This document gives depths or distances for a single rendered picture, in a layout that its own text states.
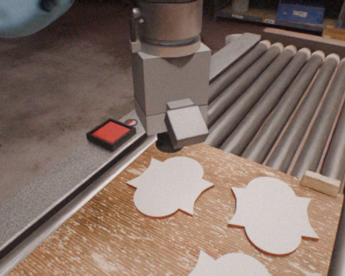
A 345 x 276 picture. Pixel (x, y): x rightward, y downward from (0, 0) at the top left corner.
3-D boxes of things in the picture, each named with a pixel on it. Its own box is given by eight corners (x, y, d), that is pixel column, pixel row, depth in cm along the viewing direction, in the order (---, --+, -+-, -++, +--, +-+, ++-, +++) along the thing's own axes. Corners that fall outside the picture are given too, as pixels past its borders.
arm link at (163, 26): (214, 0, 31) (139, 7, 29) (211, 43, 34) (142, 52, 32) (187, -12, 37) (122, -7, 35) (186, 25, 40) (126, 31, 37)
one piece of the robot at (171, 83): (149, 41, 27) (155, 176, 36) (237, 31, 29) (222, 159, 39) (121, 10, 36) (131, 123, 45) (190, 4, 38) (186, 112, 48)
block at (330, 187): (298, 185, 51) (302, 173, 49) (301, 179, 52) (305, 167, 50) (336, 199, 48) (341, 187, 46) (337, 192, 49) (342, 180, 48)
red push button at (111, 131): (92, 139, 65) (91, 134, 64) (111, 126, 69) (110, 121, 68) (112, 148, 62) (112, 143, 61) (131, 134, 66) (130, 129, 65)
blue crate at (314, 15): (275, 19, 427) (278, 3, 414) (278, 12, 458) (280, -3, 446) (321, 25, 408) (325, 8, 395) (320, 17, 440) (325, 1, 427)
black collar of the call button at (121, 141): (87, 140, 64) (85, 133, 63) (110, 123, 70) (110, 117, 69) (113, 152, 61) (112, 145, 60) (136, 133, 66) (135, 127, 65)
